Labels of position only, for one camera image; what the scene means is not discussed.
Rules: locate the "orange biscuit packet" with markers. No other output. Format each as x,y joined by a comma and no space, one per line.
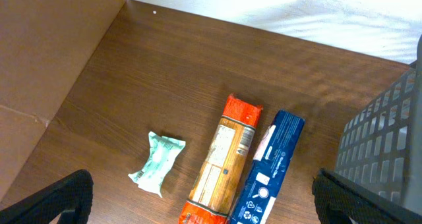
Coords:
215,187

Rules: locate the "brown cardboard side panel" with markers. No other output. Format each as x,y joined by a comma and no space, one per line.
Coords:
45,44

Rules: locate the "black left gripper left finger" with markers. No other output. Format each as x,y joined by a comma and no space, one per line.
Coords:
69,199

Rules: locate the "mint green snack pouch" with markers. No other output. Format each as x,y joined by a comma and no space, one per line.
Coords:
163,153

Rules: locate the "grey plastic basket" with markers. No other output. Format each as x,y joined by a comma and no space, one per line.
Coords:
380,149

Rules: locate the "blue biscuit box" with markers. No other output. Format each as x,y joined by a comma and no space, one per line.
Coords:
268,170

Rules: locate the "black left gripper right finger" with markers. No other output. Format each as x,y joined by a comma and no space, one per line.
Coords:
338,200

